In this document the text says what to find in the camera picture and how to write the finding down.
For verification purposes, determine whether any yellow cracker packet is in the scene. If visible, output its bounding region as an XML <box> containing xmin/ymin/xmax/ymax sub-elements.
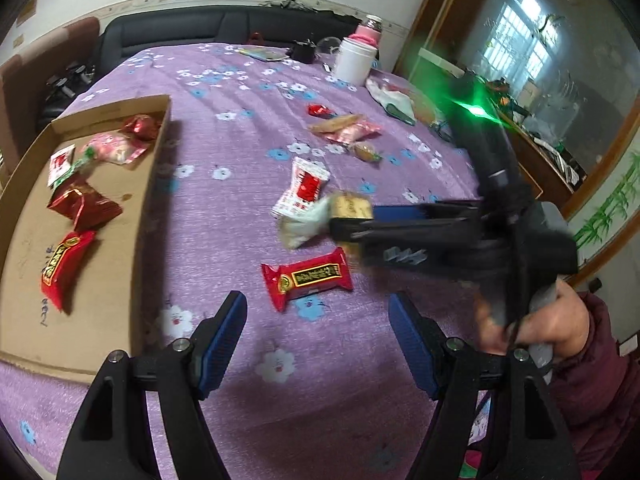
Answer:
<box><xmin>330</xmin><ymin>192</ymin><xmax>373</xmax><ymax>220</ymax></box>

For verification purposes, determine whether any red peanut snack packet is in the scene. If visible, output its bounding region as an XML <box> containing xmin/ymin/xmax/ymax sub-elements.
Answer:
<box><xmin>260</xmin><ymin>247</ymin><xmax>352</xmax><ymax>312</ymax></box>

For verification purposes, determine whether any red white snack packet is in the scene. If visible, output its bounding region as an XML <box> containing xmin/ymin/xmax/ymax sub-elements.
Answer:
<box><xmin>271</xmin><ymin>157</ymin><xmax>331</xmax><ymax>218</ymax></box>

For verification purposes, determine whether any green white snack packet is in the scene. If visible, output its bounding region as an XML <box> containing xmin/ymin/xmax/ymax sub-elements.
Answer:
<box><xmin>278</xmin><ymin>196</ymin><xmax>332</xmax><ymax>249</ymax></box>

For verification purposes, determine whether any round pastry packet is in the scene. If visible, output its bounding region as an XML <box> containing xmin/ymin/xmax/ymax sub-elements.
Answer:
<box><xmin>348</xmin><ymin>142</ymin><xmax>382</xmax><ymax>165</ymax></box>

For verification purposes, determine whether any pink snack packet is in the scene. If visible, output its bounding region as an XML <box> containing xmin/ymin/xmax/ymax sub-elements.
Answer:
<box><xmin>322</xmin><ymin>120</ymin><xmax>382</xmax><ymax>145</ymax></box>

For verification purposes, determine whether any small red candy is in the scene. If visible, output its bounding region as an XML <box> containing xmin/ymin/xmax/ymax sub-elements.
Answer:
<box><xmin>307</xmin><ymin>103</ymin><xmax>336</xmax><ymax>119</ymax></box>

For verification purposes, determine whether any small red snack bag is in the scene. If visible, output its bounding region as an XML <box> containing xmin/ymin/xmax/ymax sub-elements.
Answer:
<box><xmin>40</xmin><ymin>230</ymin><xmax>96</xmax><ymax>312</ymax></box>

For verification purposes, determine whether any large dark red snack bag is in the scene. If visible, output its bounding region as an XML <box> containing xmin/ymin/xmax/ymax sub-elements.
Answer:
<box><xmin>48</xmin><ymin>174</ymin><xmax>122</xmax><ymax>232</ymax></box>

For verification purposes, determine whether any small white red packet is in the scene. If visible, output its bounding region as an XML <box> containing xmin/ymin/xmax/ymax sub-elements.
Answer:
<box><xmin>47</xmin><ymin>144</ymin><xmax>75</xmax><ymax>188</ymax></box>

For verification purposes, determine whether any green candy packet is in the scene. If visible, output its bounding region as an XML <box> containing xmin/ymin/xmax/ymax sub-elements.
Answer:
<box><xmin>52</xmin><ymin>146</ymin><xmax>96</xmax><ymax>191</ymax></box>

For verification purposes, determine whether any long yellow biscuit packet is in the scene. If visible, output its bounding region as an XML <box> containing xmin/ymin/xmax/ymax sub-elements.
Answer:
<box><xmin>308</xmin><ymin>114</ymin><xmax>362</xmax><ymax>134</ymax></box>

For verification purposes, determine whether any person's right hand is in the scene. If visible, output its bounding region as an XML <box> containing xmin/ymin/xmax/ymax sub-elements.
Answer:
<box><xmin>474</xmin><ymin>280</ymin><xmax>590</xmax><ymax>361</ymax></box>

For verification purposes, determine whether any white and green glove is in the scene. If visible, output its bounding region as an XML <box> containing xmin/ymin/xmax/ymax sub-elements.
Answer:
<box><xmin>366</xmin><ymin>78</ymin><xmax>416</xmax><ymax>126</ymax></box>

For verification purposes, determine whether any purple floral tablecloth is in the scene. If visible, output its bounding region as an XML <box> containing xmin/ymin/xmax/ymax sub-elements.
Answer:
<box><xmin>1</xmin><ymin>44</ymin><xmax>477</xmax><ymax>479</ymax></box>

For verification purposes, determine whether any white plastic jar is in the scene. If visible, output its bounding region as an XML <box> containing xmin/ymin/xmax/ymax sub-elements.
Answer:
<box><xmin>332</xmin><ymin>38</ymin><xmax>378</xmax><ymax>87</ymax></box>

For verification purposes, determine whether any wooden cabinet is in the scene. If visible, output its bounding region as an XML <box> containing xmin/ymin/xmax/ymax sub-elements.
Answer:
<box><xmin>395</xmin><ymin>0</ymin><xmax>639</xmax><ymax>217</ymax></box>

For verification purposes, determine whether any pink sleeved glass bottle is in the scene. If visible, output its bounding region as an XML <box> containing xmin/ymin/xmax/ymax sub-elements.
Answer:
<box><xmin>348</xmin><ymin>14</ymin><xmax>383</xmax><ymax>48</ymax></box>

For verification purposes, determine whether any black small box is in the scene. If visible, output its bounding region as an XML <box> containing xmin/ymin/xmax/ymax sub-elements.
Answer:
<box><xmin>286</xmin><ymin>39</ymin><xmax>317</xmax><ymax>64</ymax></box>

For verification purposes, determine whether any booklet on table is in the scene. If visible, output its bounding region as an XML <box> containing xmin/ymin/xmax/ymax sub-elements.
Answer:
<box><xmin>238</xmin><ymin>46</ymin><xmax>288</xmax><ymax>62</ymax></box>

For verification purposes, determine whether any cardboard box tray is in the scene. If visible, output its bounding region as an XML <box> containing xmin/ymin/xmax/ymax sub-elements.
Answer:
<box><xmin>1</xmin><ymin>94</ymin><xmax>171</xmax><ymax>384</ymax></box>

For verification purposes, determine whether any black sofa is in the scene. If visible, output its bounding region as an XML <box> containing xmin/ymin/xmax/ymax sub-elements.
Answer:
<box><xmin>93</xmin><ymin>6</ymin><xmax>360</xmax><ymax>79</ymax></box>

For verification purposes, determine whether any brown armchair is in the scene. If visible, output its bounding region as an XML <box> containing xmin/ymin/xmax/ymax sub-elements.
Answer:
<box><xmin>1</xmin><ymin>16</ymin><xmax>100</xmax><ymax>171</ymax></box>

